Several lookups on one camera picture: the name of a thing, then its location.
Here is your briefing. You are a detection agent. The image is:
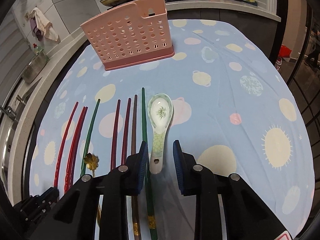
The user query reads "pink white hanging towel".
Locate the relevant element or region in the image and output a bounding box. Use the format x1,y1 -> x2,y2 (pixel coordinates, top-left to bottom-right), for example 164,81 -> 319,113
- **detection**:
29,7 -> 59,42

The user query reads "red bag on floor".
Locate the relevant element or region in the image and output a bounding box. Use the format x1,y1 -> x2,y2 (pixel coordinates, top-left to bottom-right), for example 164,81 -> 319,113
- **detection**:
278,44 -> 292,59

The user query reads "green dish soap bottle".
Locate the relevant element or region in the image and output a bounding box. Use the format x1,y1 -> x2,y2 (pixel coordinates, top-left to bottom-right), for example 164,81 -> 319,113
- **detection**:
33,43 -> 43,55

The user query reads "purple hanging cloth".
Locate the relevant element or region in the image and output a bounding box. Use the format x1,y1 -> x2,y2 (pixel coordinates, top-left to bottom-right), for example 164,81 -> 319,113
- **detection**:
29,17 -> 43,41

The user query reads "short green chopstick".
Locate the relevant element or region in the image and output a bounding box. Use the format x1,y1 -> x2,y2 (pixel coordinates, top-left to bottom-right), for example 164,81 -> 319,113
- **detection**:
80,99 -> 100,176

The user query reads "stainless steel basin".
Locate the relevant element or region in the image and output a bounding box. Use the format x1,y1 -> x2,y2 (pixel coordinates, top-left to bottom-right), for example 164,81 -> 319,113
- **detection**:
22,50 -> 49,83

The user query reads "green white ceramic soup spoon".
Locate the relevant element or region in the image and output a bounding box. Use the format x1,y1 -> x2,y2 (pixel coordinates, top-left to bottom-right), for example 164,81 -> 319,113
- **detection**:
148,93 -> 174,174

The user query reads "blue planet pattern tablecloth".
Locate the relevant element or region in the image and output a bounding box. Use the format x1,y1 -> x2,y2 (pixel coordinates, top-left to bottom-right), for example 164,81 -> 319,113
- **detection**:
29,20 -> 315,239

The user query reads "gold flower handle spoon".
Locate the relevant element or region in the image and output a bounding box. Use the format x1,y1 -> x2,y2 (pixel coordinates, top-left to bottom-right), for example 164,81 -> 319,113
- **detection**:
84,153 -> 101,226

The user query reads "brown maroon chopstick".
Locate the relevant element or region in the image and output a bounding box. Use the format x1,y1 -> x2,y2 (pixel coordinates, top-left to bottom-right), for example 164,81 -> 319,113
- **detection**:
131,94 -> 141,240

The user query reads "chrome sink faucet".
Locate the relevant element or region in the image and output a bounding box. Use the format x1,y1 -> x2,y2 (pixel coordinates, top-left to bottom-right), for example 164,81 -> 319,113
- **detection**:
1,95 -> 26,122

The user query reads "long green chopstick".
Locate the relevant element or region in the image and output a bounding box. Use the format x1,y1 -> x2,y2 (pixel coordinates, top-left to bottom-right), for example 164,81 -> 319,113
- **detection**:
142,87 -> 158,240

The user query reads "pink perforated utensil holder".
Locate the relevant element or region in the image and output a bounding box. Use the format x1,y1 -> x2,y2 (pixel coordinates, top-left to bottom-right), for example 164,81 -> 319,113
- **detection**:
81,0 -> 175,70

